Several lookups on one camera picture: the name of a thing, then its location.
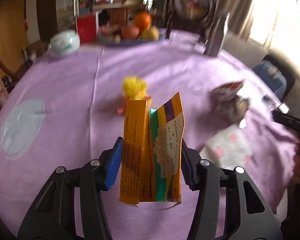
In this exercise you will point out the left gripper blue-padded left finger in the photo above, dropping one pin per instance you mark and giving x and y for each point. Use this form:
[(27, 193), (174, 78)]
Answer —
[(52, 213)]

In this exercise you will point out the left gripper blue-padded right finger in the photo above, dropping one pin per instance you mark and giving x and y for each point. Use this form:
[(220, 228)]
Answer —
[(247, 214)]

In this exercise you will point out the red foil snack bag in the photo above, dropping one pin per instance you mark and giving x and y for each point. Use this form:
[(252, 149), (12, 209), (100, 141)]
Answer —
[(228, 103)]

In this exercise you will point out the orange yellow carton box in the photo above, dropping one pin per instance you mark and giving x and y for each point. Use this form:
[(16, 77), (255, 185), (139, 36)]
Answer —
[(151, 157)]

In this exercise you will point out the yellow pompom toy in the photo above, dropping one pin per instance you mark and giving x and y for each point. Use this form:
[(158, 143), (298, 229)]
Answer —
[(134, 88)]

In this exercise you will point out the blue jacket on chair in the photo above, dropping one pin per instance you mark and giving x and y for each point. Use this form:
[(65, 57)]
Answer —
[(272, 77)]

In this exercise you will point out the purple tablecloth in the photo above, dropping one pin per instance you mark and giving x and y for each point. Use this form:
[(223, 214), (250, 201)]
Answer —
[(64, 113)]

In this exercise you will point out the silver metal bottle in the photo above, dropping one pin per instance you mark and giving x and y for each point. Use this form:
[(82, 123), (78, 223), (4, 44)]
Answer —
[(217, 35)]

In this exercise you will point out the round embroidered screen ornament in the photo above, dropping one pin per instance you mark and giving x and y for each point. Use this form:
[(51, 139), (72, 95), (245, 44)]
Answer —
[(195, 16)]

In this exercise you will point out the white ceramic lidded jar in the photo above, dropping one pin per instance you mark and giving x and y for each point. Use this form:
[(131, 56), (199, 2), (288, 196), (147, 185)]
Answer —
[(64, 43)]

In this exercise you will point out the yellow pear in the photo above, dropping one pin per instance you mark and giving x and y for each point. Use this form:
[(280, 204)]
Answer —
[(152, 33)]

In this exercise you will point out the blue fruit plate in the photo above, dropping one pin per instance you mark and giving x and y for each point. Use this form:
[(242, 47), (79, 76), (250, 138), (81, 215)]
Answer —
[(114, 38)]

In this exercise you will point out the orange fruit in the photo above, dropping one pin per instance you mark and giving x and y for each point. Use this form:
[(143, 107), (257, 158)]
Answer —
[(142, 20)]

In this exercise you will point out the red white box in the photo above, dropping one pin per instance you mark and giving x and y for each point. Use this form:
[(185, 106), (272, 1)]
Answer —
[(87, 28)]

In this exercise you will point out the red apple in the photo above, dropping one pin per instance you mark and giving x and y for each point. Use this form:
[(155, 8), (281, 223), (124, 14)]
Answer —
[(130, 32)]

